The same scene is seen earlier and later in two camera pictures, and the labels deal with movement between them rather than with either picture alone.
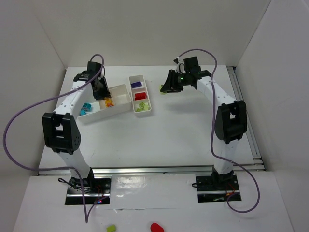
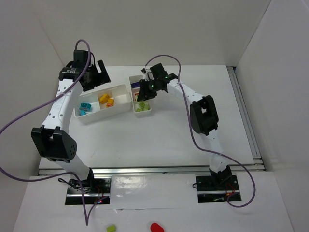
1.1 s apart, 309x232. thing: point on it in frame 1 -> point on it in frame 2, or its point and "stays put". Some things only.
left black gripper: (99, 92) -> (102, 74)
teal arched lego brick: (86, 107) stays put
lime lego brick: (142, 107) stays put
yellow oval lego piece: (108, 104) stays put
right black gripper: (172, 80) -> (147, 91)
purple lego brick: (136, 84) stays put
